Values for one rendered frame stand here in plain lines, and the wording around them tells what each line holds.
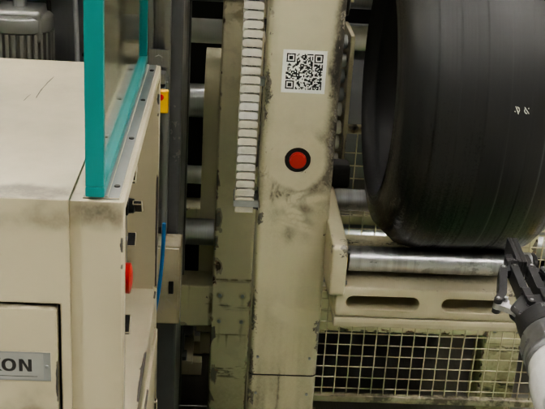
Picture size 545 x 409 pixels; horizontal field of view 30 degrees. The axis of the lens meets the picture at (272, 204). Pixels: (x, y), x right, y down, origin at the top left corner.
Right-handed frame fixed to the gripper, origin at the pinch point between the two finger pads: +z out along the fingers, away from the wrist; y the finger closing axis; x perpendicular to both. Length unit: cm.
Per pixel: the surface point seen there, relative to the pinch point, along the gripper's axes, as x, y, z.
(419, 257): 12.6, 10.4, 18.6
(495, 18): -32.2, 5.0, 17.5
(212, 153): 35, 48, 99
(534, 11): -33.2, -1.1, 18.6
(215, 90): 19, 48, 102
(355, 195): 16, 19, 46
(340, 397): 79, 15, 58
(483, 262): 12.9, -1.0, 18.3
